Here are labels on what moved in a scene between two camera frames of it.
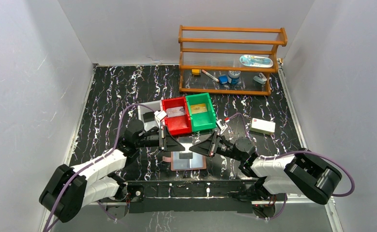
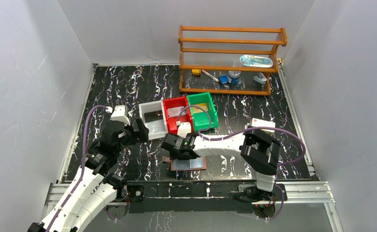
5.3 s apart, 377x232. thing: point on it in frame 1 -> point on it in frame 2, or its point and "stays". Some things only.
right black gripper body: (225, 148) -> (175, 155)
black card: (148, 116) stays
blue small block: (223, 79) stays
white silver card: (174, 111) stays
